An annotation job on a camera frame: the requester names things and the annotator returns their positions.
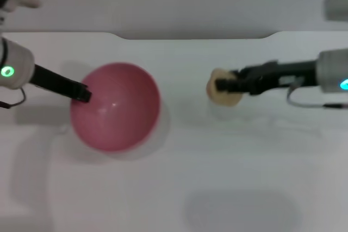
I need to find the beige egg yolk pastry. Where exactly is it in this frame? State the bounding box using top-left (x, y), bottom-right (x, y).
top-left (206, 68), bottom-right (243, 106)

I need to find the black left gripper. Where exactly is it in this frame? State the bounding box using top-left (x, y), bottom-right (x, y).
top-left (29, 64), bottom-right (92, 104)

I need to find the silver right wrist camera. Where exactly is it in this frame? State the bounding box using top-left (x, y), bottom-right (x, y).
top-left (322, 0), bottom-right (348, 21)

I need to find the wrist cable with plug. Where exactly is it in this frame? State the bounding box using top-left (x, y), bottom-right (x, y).
top-left (0, 87), bottom-right (27, 109)
top-left (287, 78), bottom-right (348, 109)

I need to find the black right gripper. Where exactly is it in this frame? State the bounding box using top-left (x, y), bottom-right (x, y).
top-left (216, 60), bottom-right (319, 96)

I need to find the left wrist cable with plug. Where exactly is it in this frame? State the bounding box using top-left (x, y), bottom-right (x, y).
top-left (0, 87), bottom-right (27, 109)

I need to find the pink plastic bowl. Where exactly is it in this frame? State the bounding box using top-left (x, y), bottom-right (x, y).
top-left (70, 62), bottom-right (161, 153)

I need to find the right wrist cable with plug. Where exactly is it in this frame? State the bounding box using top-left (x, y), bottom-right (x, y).
top-left (287, 78), bottom-right (348, 109)

